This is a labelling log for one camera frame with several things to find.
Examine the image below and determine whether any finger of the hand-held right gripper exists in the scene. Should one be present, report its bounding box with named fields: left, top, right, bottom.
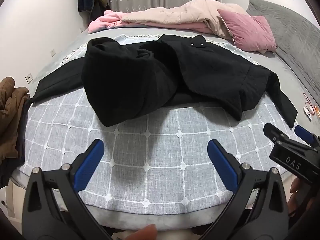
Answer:
left=294, top=125, right=316, bottom=143
left=263, top=122, right=288, bottom=143

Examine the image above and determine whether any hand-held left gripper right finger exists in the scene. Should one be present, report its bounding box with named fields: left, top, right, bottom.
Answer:
left=200, top=139, right=292, bottom=240

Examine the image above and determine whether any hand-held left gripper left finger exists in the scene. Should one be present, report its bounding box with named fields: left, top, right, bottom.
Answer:
left=22, top=139, right=113, bottom=240

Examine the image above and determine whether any black coat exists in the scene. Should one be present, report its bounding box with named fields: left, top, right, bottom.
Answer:
left=30, top=34, right=298, bottom=128

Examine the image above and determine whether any person's right hand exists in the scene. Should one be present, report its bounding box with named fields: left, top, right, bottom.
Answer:
left=287, top=176, right=320, bottom=220

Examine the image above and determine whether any person's left hand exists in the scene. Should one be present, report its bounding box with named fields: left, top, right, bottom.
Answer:
left=124, top=224, right=158, bottom=240

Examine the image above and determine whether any grey checked blanket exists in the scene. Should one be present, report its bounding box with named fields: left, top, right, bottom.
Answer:
left=19, top=34, right=310, bottom=212

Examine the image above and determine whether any grey bed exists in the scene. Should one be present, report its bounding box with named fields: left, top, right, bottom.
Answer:
left=10, top=24, right=320, bottom=228

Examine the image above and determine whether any dark cloth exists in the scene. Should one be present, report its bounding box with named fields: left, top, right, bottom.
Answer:
left=0, top=152, right=30, bottom=188

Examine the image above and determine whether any brown jacket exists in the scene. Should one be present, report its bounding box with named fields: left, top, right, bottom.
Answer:
left=0, top=77, right=31, bottom=159

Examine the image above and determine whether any grey headboard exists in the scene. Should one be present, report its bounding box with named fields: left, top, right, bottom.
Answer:
left=246, top=0, right=320, bottom=103

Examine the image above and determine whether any pink pillow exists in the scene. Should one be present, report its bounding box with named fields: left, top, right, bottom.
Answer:
left=217, top=9, right=277, bottom=54

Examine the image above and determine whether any pink blanket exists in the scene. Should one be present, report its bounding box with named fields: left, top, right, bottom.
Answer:
left=88, top=10, right=213, bottom=34

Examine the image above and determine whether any beige duvet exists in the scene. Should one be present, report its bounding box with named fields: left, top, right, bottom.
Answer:
left=121, top=0, right=250, bottom=38

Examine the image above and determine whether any red cord loop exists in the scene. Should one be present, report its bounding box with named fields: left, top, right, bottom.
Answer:
left=303, top=92, right=316, bottom=114

